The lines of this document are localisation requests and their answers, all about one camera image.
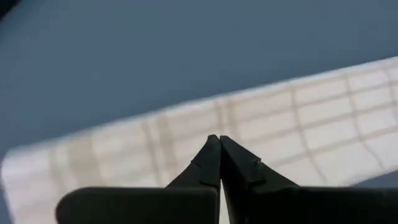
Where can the blue table mat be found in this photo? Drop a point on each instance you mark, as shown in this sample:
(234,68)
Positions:
(186,46)

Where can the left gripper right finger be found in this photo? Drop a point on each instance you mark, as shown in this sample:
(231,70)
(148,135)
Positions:
(264,202)

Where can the white checked towel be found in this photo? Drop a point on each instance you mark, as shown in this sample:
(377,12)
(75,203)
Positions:
(311,124)

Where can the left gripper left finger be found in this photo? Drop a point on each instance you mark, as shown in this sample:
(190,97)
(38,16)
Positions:
(186,202)

